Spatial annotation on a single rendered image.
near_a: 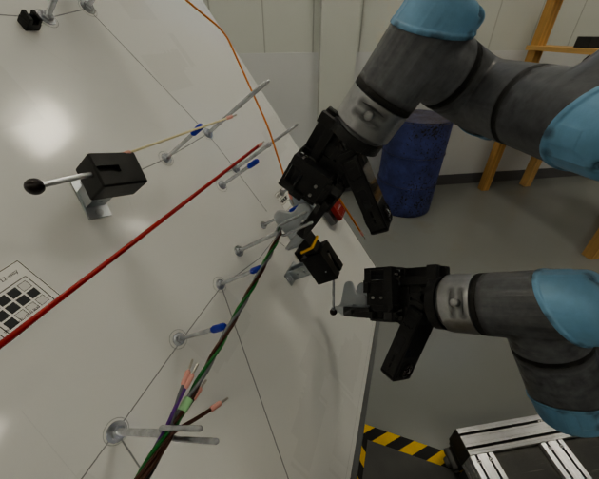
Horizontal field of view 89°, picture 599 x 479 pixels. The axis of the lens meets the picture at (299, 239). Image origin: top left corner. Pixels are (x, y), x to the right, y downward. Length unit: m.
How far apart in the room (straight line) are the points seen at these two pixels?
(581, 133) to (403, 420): 1.50
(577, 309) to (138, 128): 0.53
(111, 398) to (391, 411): 1.44
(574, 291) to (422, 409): 1.41
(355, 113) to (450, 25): 0.11
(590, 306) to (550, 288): 0.03
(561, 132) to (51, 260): 0.45
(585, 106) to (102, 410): 0.46
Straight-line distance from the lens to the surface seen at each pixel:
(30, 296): 0.35
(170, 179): 0.46
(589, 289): 0.38
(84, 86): 0.49
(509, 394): 1.96
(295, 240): 0.46
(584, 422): 0.48
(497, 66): 0.40
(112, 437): 0.36
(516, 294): 0.39
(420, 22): 0.36
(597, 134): 0.31
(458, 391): 1.85
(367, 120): 0.36
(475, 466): 1.45
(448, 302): 0.42
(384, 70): 0.36
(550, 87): 0.34
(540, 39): 3.63
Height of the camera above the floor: 1.47
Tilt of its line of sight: 35 degrees down
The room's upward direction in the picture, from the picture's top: straight up
